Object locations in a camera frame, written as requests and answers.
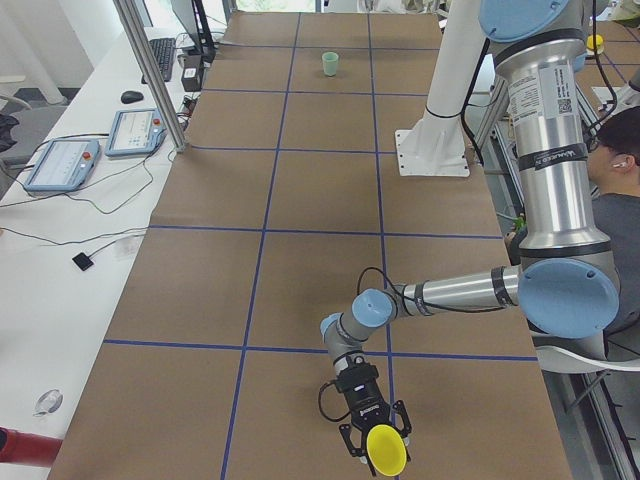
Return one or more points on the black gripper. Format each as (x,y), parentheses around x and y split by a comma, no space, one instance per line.
(368,408)

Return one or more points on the yellow plastic cup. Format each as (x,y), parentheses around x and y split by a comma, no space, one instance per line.
(386,450)

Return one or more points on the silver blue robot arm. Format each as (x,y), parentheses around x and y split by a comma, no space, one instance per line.
(566,283)

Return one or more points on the green plastic cup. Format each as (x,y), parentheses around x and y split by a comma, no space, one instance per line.
(330,63)

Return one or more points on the white chair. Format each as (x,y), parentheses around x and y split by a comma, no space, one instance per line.
(577,356)

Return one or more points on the clear plastic piece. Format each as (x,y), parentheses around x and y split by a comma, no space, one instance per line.
(48,403)

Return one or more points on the small black square pad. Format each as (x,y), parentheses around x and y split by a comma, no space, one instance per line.
(83,261)

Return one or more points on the red cylinder object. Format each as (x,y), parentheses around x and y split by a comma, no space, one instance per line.
(28,449)

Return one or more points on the seated person in grey shirt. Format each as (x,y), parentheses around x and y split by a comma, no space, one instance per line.
(613,166)

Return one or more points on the far blue teach pendant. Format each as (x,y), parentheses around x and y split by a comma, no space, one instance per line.
(135,132)

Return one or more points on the blue teach pendant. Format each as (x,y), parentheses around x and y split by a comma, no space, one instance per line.
(135,132)
(63,166)

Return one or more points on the black power adapter box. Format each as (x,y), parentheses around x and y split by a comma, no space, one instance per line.
(192,73)

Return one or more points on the near blue teach pendant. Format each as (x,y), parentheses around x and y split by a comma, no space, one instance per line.
(63,166)

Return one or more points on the black computer mouse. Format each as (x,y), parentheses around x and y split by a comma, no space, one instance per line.
(131,96)

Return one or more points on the black keyboard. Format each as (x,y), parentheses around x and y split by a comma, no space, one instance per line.
(163,50)

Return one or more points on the black monitor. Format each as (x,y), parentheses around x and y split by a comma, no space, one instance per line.
(192,16)

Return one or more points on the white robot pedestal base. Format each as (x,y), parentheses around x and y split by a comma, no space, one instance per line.
(435,146)

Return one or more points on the aluminium frame post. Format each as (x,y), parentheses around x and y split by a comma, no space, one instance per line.
(134,29)

